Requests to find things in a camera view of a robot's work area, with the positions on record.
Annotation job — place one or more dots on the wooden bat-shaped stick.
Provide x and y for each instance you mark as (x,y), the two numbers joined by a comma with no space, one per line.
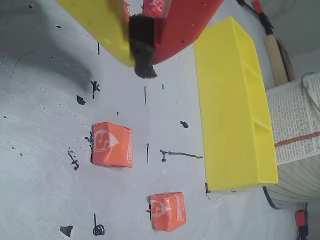
(275,57)

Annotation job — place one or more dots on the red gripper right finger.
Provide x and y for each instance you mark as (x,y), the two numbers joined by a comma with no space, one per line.
(185,25)

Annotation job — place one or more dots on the orange rubber band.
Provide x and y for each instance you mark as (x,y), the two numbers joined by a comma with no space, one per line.
(300,138)

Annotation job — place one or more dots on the yellow three-compartment box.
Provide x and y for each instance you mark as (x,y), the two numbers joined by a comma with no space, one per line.
(225,112)

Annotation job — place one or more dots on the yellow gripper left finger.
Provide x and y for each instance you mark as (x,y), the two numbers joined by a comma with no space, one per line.
(100,20)

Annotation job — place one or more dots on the white table cover sheet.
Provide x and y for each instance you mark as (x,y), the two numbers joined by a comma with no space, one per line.
(50,150)

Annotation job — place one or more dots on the orange Starburst candy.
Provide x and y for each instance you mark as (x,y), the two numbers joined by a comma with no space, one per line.
(167,212)
(110,146)

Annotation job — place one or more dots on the printed text paper block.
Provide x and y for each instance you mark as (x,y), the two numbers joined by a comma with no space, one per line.
(292,112)

